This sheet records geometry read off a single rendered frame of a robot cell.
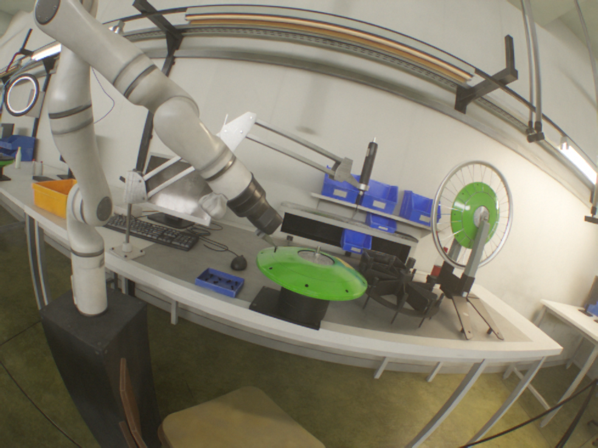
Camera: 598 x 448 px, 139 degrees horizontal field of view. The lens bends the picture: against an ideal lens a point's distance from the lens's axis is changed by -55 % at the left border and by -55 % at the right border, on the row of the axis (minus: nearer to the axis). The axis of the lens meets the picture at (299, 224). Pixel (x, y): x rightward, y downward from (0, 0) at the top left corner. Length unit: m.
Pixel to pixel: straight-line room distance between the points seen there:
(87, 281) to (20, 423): 1.17
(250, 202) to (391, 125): 1.32
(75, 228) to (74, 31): 0.42
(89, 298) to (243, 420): 0.53
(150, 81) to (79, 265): 0.44
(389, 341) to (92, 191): 0.83
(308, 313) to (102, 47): 0.70
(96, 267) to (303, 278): 0.50
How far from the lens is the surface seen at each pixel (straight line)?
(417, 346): 0.81
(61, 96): 0.50
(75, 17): 0.45
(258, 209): 0.46
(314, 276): 0.57
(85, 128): 0.51
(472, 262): 1.15
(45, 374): 1.79
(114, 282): 2.29
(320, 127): 1.57
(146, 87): 0.40
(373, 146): 0.94
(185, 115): 0.38
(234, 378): 1.70
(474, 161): 1.19
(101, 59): 0.42
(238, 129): 0.78
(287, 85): 1.67
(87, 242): 0.63
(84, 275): 0.65
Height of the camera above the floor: 1.29
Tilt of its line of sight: 11 degrees down
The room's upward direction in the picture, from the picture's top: 15 degrees clockwise
